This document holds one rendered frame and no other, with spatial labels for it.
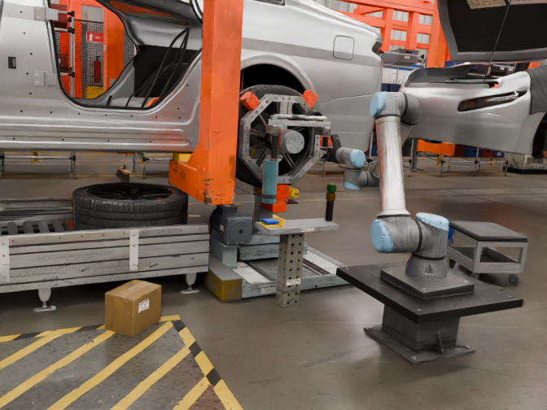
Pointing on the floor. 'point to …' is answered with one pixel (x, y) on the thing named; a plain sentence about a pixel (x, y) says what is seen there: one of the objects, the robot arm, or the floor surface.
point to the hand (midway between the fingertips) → (322, 147)
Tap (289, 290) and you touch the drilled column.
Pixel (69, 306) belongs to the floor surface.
